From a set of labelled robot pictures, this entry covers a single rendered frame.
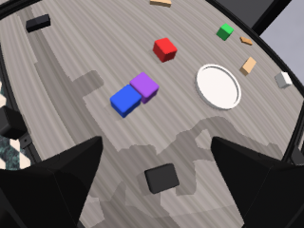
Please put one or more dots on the small orange flat bar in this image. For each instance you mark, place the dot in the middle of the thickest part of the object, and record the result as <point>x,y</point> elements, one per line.
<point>245,41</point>

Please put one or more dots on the tan rectangular block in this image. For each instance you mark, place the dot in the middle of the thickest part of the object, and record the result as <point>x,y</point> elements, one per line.
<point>248,65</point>

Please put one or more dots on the green block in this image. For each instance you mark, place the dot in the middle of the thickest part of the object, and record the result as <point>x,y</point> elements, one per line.
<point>224,31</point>

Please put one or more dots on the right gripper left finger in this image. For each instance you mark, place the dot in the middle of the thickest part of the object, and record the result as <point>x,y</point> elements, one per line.
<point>52,193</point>

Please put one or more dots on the red block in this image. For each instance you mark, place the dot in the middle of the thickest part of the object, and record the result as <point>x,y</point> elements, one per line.
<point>164,49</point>

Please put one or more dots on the tan flat bar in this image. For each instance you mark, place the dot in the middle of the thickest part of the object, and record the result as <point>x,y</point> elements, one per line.
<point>164,3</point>

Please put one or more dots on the white block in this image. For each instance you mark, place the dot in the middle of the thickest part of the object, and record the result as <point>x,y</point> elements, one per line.
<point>283,80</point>

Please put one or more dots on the white saucer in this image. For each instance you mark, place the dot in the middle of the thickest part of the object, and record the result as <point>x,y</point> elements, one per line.
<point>218,87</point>

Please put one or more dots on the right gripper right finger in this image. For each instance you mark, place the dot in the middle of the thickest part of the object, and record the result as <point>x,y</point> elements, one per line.
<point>269,193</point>

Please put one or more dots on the black cube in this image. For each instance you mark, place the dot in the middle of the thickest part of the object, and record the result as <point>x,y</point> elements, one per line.
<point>161,178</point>

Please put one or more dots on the blue block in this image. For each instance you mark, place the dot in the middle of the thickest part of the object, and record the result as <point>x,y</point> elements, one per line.
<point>125,100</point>

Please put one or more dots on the purple block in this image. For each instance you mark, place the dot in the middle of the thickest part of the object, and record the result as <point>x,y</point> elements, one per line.
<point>145,86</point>

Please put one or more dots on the black rectangular block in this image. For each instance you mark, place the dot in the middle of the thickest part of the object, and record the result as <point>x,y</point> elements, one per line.
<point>38,23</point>

